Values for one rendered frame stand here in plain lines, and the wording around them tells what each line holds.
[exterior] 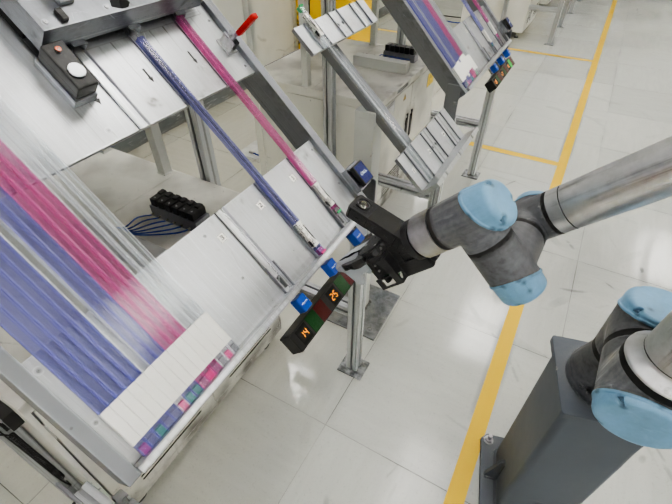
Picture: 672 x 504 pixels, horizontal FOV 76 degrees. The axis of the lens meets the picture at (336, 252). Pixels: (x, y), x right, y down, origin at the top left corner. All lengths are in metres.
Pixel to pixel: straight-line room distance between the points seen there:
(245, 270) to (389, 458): 0.84
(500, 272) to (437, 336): 1.03
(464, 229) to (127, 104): 0.58
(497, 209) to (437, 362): 1.05
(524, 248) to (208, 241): 0.50
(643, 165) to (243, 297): 0.62
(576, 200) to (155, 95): 0.71
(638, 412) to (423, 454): 0.81
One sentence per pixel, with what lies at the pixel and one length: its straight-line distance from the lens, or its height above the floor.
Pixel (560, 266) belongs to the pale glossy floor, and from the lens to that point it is 2.12.
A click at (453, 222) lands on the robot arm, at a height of 0.92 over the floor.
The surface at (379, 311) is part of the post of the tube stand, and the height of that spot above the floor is 0.01.
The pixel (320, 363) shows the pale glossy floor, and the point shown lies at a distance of 1.56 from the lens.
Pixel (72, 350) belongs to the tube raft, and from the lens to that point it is 0.65.
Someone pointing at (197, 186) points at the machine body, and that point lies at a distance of 1.30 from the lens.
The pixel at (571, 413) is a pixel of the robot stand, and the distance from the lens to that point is 0.95.
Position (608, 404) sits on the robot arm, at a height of 0.74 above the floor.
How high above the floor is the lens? 1.30
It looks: 42 degrees down
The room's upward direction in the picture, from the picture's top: straight up
